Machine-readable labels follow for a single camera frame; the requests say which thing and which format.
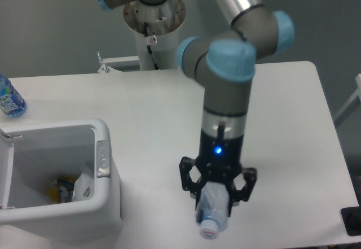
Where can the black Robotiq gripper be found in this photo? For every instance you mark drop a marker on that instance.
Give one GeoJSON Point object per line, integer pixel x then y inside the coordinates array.
{"type": "Point", "coordinates": [218, 161]}

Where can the crushed clear plastic bottle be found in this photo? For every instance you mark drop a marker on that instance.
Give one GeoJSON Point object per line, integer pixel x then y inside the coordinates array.
{"type": "Point", "coordinates": [212, 210]}

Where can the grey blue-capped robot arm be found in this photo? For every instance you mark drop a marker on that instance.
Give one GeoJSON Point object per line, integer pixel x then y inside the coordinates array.
{"type": "Point", "coordinates": [224, 65]}

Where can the white plastic trash can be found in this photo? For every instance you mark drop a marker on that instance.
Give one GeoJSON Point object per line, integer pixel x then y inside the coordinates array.
{"type": "Point", "coordinates": [35, 155]}

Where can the black clamp at table edge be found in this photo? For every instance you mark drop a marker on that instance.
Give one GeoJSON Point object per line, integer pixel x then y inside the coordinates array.
{"type": "Point", "coordinates": [351, 219]}

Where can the yellow blue snack wrapper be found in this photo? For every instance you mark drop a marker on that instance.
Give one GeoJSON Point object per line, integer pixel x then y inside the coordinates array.
{"type": "Point", "coordinates": [61, 190]}

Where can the blue labelled water bottle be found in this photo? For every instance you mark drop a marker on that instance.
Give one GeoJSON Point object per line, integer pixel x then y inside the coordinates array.
{"type": "Point", "coordinates": [12, 103]}

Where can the white metal base frame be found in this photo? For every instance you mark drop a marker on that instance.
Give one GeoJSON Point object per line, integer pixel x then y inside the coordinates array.
{"type": "Point", "coordinates": [121, 61]}

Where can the white frame at right edge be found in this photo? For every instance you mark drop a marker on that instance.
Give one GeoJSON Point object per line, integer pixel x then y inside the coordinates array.
{"type": "Point", "coordinates": [349, 106]}

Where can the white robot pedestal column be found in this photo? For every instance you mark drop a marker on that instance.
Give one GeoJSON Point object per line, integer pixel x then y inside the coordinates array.
{"type": "Point", "coordinates": [156, 28]}

